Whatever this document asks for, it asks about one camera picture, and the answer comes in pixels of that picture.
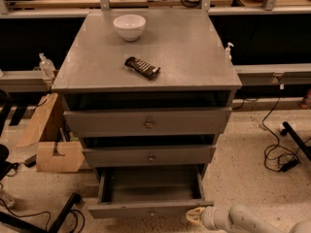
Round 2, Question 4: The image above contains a grey middle drawer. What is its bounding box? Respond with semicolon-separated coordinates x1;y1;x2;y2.
83;145;216;167

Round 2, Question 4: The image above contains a white pump bottle right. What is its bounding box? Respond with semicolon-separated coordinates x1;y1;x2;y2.
225;42;234;60

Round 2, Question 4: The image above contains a grey drawer cabinet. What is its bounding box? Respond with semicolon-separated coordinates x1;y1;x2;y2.
52;9;243;180

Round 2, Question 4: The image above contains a dark striped snack packet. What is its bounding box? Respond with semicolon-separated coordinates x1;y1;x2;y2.
124;56;160;80

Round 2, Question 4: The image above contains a grey drawer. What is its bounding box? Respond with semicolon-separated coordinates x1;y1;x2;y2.
83;145;216;167
88;165;213;218
64;107;231;138

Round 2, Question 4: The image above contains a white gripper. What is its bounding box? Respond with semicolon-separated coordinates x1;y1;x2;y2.
186;207;222;231

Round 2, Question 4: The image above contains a black stand leg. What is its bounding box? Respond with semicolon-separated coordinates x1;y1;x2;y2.
283;121;311;161
0;193;81;233

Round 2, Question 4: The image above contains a clear sanitizer bottle left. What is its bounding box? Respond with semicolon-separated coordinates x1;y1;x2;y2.
39;53;56;79

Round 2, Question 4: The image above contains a white ceramic bowl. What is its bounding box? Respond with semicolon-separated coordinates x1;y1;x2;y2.
113;15;146;41

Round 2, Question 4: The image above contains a black chair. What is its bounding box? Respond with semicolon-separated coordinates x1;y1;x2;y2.
0;90;18;181

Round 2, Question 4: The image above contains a black stand leg right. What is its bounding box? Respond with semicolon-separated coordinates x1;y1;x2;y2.
283;121;311;161

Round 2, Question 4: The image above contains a black power cable and adapter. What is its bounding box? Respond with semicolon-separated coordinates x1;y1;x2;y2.
258;97;302;174

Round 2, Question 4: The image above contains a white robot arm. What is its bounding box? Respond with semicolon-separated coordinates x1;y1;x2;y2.
186;204;311;233

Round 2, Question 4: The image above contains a black stand leg left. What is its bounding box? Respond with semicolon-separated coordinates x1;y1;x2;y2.
0;193;81;233

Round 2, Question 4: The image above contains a cardboard box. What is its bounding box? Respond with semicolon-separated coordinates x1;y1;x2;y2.
16;93;85;173

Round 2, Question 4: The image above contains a grey bottom drawer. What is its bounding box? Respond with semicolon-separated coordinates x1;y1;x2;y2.
88;165;213;218

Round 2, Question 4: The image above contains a grey top drawer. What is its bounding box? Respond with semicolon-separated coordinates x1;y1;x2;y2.
64;107;231;138

